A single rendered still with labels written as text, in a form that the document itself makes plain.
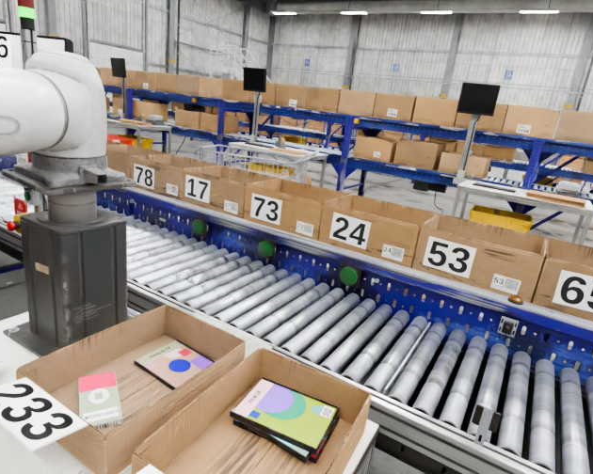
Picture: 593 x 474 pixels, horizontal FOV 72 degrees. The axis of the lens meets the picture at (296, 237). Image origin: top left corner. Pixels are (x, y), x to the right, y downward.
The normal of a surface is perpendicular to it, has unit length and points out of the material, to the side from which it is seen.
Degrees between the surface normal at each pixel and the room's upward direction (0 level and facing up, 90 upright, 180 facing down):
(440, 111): 90
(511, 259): 90
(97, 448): 90
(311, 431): 0
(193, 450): 1
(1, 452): 0
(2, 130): 107
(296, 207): 90
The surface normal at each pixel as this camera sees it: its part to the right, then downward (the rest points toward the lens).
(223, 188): -0.51, 0.21
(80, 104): 0.97, 0.11
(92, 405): 0.11, -0.95
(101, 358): 0.85, 0.22
